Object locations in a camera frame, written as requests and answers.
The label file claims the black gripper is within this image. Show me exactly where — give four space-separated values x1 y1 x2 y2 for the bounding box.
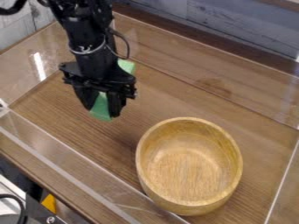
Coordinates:
59 40 136 117

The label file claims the green rectangular block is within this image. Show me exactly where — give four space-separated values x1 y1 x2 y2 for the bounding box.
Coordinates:
89 59 136 121

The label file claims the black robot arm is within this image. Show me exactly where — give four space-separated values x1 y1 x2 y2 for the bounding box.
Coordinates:
35 0 136 121

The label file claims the brown wooden bowl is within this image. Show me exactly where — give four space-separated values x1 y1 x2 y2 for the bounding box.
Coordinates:
134 117 242 216

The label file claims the yellow warning label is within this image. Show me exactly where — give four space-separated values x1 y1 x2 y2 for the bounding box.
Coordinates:
41 194 57 214

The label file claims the clear acrylic front wall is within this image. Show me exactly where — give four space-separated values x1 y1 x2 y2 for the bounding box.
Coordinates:
0 100 189 224

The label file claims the black cable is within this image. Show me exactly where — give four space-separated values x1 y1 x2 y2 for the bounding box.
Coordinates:
0 193 27 224

